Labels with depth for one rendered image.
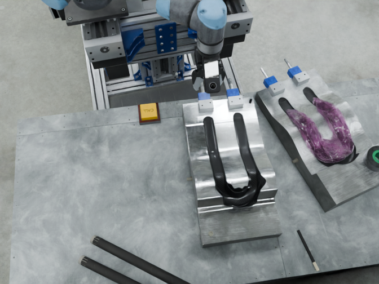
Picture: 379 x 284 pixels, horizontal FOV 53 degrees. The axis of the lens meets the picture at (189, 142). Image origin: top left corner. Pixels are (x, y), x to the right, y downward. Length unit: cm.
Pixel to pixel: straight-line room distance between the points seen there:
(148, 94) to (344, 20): 154
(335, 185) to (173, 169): 55
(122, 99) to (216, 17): 131
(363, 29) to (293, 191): 185
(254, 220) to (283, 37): 175
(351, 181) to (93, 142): 91
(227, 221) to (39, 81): 176
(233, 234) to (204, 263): 14
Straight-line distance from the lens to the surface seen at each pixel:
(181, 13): 105
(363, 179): 138
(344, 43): 290
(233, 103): 138
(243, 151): 134
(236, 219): 128
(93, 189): 140
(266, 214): 130
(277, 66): 265
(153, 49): 171
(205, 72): 114
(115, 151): 143
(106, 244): 130
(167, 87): 224
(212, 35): 105
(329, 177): 134
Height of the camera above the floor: 210
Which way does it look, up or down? 66 degrees down
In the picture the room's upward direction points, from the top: 1 degrees clockwise
